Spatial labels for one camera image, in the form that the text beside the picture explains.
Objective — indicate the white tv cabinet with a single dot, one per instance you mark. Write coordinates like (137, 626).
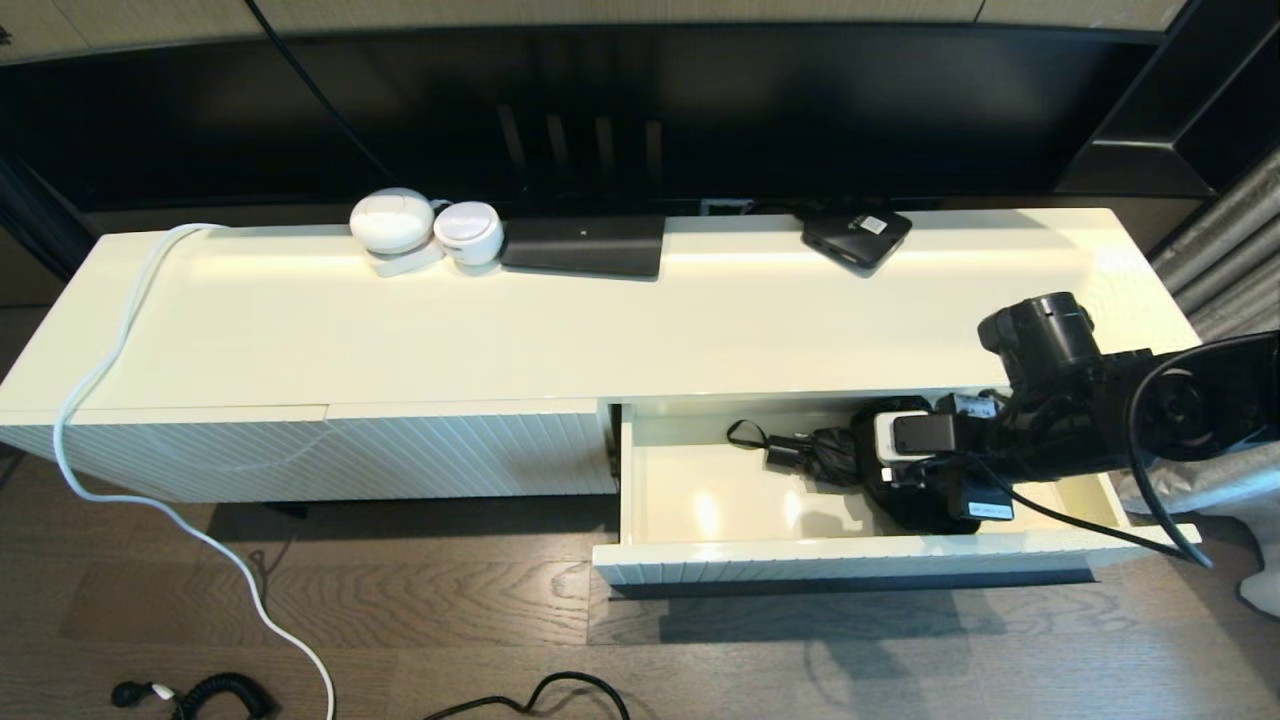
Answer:
(400, 330)

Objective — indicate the black television screen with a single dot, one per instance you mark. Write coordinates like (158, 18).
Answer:
(800, 110)

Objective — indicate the white fluted drawer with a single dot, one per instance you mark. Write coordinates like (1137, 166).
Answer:
(700, 510)

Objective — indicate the black umbrella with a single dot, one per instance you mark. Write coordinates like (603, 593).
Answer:
(830, 455)

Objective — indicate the black router with antennas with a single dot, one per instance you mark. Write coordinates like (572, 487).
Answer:
(585, 245)

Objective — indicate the black set-top box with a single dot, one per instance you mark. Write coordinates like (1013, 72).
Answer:
(850, 238)

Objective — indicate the grey curtain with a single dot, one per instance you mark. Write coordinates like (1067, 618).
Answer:
(1220, 250)

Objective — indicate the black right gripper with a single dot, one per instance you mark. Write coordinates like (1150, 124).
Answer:
(980, 495)

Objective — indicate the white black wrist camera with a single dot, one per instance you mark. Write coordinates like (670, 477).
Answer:
(915, 435)

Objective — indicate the large white round device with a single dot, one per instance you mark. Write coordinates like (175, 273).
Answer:
(392, 222)

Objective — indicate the black wall shelf unit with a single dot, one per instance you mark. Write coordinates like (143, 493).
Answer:
(1150, 150)

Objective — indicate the small white round device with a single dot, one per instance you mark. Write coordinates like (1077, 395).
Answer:
(468, 232)

